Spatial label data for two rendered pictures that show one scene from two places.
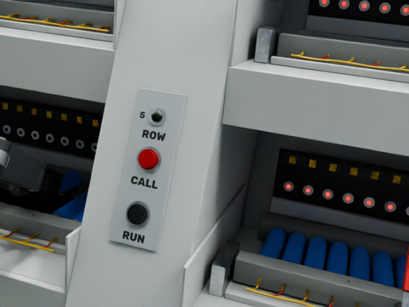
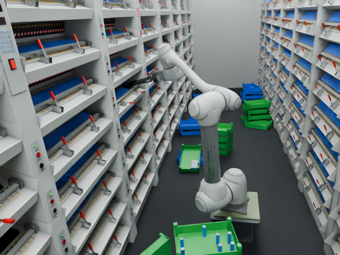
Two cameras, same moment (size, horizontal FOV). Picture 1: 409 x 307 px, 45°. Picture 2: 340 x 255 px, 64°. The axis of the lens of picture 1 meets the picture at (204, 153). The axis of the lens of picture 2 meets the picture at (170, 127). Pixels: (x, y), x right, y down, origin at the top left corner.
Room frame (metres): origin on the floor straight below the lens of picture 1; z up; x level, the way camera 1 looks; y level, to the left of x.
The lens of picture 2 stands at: (0.32, 2.29, 1.47)
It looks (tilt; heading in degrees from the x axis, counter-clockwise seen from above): 22 degrees down; 268
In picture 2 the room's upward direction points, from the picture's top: 5 degrees counter-clockwise
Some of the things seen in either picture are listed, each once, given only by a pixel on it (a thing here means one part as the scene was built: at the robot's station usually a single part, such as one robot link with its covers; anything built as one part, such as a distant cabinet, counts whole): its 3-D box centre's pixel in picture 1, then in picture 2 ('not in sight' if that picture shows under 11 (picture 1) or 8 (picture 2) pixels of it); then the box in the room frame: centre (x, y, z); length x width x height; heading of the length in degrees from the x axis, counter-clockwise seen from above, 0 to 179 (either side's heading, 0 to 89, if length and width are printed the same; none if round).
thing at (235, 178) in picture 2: not in sight; (234, 184); (-0.14, 0.74, 0.38); 0.18 x 0.16 x 0.22; 31
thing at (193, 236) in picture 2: not in sight; (205, 240); (0.15, 1.26, 0.44); 0.30 x 0.20 x 0.08; 179
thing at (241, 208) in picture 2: not in sight; (235, 199); (-0.16, 0.72, 0.24); 0.22 x 0.18 x 0.06; 65
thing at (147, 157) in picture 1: (149, 159); not in sight; (0.39, 0.04, 1.05); 0.02 x 0.01 x 0.02; 75
